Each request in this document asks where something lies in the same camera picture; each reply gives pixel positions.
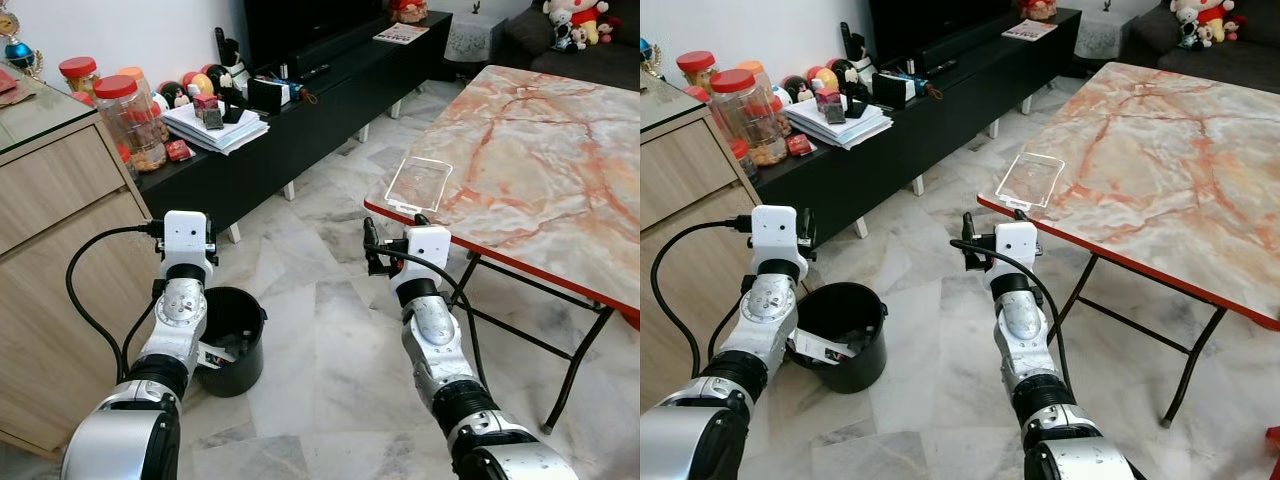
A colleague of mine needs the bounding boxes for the black rubbish bin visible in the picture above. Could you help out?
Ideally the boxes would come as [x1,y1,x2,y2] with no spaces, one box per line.
[789,281,890,395]
[194,286,269,399]

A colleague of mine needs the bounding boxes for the clear plastic tray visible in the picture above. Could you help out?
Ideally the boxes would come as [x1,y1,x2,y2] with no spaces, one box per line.
[996,151,1067,212]
[384,154,455,214]

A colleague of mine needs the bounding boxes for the stack of white papers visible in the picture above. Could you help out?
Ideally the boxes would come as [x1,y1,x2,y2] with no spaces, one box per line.
[159,100,272,157]
[782,95,895,152]

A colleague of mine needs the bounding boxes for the long black tv cabinet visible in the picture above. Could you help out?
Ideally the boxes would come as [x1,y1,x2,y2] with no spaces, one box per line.
[134,10,454,237]
[745,8,1084,247]

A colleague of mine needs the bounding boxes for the large red lid snack jar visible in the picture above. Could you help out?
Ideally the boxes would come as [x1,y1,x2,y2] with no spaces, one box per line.
[93,75,169,174]
[709,68,787,169]

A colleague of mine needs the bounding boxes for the light wooden sideboard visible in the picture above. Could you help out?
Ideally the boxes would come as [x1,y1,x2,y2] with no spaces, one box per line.
[640,70,767,383]
[0,64,167,457]

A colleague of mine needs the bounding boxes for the marble pattern folding table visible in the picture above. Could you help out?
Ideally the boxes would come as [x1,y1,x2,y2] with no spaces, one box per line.
[977,62,1280,430]
[363,65,641,433]

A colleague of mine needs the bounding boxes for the small black box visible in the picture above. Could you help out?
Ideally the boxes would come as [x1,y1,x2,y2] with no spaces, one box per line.
[871,72,927,110]
[246,77,302,114]

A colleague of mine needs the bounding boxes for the orange lid plastic jar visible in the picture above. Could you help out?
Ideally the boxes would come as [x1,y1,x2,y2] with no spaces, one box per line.
[739,60,777,102]
[117,66,162,112]

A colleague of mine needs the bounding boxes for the red white magazine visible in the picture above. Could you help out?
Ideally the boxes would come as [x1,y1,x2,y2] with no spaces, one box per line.
[372,22,432,47]
[1001,19,1060,42]

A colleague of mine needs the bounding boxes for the white lace covered stand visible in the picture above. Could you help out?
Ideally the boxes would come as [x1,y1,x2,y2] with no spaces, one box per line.
[442,12,510,64]
[1074,10,1140,60]

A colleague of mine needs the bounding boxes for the small red lid jar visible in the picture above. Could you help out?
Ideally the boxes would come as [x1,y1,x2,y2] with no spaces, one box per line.
[57,56,102,102]
[675,50,720,97]

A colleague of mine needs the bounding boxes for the black flat television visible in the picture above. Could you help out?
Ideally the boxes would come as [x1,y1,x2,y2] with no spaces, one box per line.
[243,0,392,72]
[867,0,1022,67]

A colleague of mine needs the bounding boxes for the dark grey sofa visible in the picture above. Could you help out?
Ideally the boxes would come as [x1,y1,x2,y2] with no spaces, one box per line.
[1134,0,1280,97]
[504,0,641,92]

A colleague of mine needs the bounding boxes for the colourful plush toys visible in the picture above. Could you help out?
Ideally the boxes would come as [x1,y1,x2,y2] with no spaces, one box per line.
[542,0,624,52]
[1169,0,1247,50]

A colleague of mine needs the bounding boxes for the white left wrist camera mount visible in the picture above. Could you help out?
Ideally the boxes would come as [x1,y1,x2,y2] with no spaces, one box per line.
[163,211,212,267]
[750,206,802,264]

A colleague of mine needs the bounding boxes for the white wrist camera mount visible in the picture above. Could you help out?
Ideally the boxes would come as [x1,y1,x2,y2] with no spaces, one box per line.
[163,211,212,267]
[403,226,454,284]
[993,221,1042,277]
[750,206,802,264]

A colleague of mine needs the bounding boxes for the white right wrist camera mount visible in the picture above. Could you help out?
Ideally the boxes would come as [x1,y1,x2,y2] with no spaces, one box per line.
[403,226,454,284]
[993,221,1042,277]

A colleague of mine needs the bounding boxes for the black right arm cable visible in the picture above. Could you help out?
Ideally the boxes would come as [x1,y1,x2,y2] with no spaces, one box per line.
[948,240,1072,391]
[383,248,484,393]

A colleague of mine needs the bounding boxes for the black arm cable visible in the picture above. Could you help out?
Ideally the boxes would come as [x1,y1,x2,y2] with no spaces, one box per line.
[65,224,166,383]
[948,240,1072,391]
[383,248,484,393]
[648,218,753,369]

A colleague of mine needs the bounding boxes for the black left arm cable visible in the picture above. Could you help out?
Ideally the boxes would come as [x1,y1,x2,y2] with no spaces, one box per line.
[65,224,166,383]
[648,218,753,369]

